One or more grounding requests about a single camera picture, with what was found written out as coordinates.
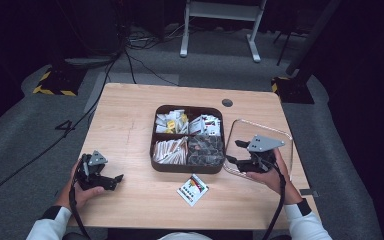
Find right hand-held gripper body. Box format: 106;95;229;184
245;134;286;174

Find dark slanted post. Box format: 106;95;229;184
285;0;343;76

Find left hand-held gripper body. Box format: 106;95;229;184
75;149;114;191

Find white metal stand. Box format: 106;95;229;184
179;0;268;64

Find clear plastic box lid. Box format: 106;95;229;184
222;118;295;183

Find thin black floor cable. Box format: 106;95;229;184
126;53;180;87
123;39;138;85

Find pile of white red-printed packets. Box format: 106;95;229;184
189;114;222;137

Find pile of white brown sachets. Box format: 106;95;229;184
153;136;190;165

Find bundle of floor cables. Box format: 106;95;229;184
126;23;188;51

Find person's right hand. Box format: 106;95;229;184
246;148;304;205

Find long black floor cable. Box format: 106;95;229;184
0;54;119;205

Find small grey metal bracket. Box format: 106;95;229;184
299;188;320;198

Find left hand-held gripper black cable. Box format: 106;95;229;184
68;184;93;240

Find pile of white yellow packets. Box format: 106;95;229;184
155;109;190;135

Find hand-held gripper black cable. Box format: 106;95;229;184
261;163;288;240
68;184;93;240

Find white colourful-print single packet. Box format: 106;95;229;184
176;173;210;208

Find pile of dark packets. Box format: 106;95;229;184
188;134;225;167

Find person's left hand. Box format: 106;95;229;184
55;161;105;212

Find person's dark leg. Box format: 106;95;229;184
61;232;91;240

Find person's white shirt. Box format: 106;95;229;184
158;232;213;240

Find right hand-held gripper black cable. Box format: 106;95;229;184
261;163;288;240

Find dark brown divided box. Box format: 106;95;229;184
149;104;227;175

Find black yellow striped stand base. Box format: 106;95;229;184
32;68;82;97
270;76;316;105

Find dark thin tripod legs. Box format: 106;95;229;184
273;29;306;67

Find grey round stand base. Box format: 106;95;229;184
64;54;115;70

